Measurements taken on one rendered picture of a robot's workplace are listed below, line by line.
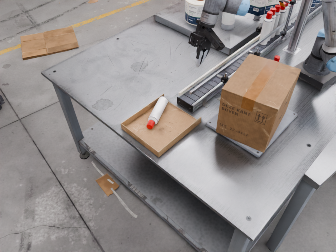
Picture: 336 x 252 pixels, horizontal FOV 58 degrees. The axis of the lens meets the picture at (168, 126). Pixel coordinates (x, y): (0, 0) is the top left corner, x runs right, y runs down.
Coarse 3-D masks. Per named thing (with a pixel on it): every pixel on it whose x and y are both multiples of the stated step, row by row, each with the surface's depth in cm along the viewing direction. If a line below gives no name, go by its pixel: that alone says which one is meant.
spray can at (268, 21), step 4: (268, 12) 176; (272, 12) 176; (268, 16) 176; (264, 20) 179; (268, 20) 178; (272, 20) 178; (264, 24) 180; (268, 24) 179; (264, 28) 182; (268, 28) 181; (264, 32) 183; (268, 32) 183; (260, 36) 187; (264, 36) 185; (264, 40) 187; (260, 44) 190; (264, 44) 189
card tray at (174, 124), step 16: (160, 96) 160; (144, 112) 157; (176, 112) 157; (128, 128) 150; (144, 128) 150; (160, 128) 149; (176, 128) 149; (192, 128) 148; (144, 144) 141; (160, 144) 143
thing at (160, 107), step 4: (160, 100) 156; (164, 100) 156; (156, 104) 155; (160, 104) 154; (164, 104) 155; (156, 108) 152; (160, 108) 152; (164, 108) 155; (152, 112) 150; (156, 112) 150; (160, 112) 152; (152, 116) 148; (156, 116) 149; (160, 116) 152; (148, 120) 150; (152, 120) 147; (156, 120) 148; (148, 124) 146; (152, 124) 146; (148, 128) 148
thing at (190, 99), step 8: (312, 8) 221; (280, 32) 200; (272, 40) 193; (256, 48) 187; (264, 48) 188; (224, 64) 177; (232, 64) 177; (240, 64) 176; (224, 72) 172; (232, 72) 171; (216, 80) 167; (192, 88) 163; (200, 88) 162; (208, 88) 162; (184, 96) 158; (192, 96) 158; (200, 96) 158
